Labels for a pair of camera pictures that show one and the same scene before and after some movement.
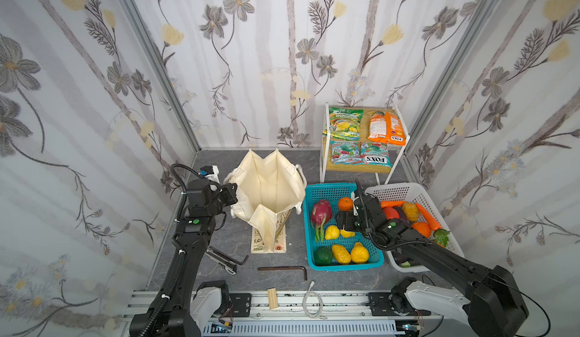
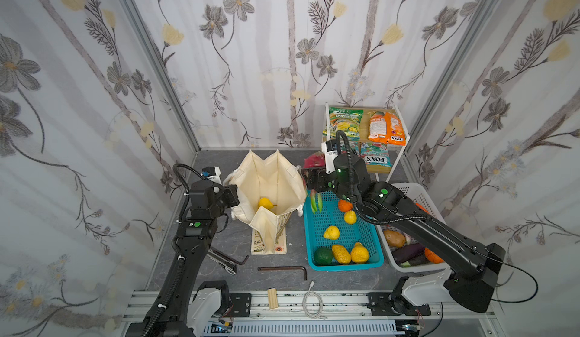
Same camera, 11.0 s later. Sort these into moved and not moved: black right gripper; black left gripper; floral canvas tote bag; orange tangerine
Moved: black right gripper
Not moved: orange tangerine; black left gripper; floral canvas tote bag
